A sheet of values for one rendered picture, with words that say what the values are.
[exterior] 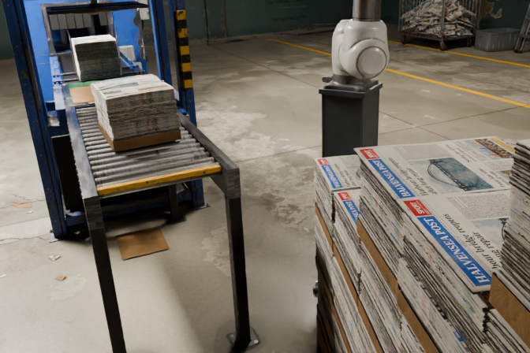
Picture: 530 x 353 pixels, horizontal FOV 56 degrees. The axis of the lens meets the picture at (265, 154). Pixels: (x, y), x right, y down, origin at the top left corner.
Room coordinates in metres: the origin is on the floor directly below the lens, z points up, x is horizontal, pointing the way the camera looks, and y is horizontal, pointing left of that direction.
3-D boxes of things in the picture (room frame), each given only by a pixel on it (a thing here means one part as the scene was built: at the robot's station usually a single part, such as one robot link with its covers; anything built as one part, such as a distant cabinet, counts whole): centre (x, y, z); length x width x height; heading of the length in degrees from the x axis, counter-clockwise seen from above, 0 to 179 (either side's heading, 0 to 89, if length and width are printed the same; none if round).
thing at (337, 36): (2.06, -0.38, 1.17); 0.18 x 0.16 x 0.22; 3
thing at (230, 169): (2.32, 0.37, 0.74); 1.34 x 0.05 x 0.12; 22
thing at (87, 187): (2.13, 0.84, 0.74); 1.34 x 0.05 x 0.12; 22
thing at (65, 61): (4.21, 1.41, 0.75); 1.53 x 0.64 x 0.10; 22
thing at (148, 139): (2.05, 0.52, 0.83); 0.29 x 0.16 x 0.04; 116
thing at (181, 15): (3.00, 0.45, 1.05); 0.05 x 0.05 x 0.45; 22
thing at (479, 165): (1.00, -0.41, 1.07); 0.37 x 0.29 x 0.01; 96
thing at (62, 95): (3.17, 0.99, 0.75); 0.70 x 0.65 x 0.10; 22
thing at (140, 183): (1.60, 0.37, 0.81); 0.43 x 0.03 x 0.02; 112
